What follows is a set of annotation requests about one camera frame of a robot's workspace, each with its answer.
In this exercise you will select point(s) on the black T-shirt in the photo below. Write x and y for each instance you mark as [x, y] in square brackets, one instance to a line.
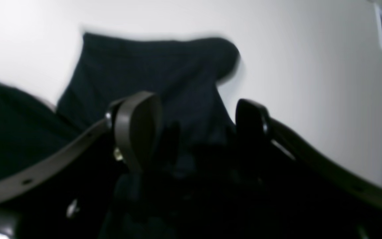
[195, 186]

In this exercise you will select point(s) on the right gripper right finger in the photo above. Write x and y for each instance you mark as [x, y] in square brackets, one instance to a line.
[315, 197]

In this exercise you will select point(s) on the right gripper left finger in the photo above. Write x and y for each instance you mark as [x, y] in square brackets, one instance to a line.
[67, 195]

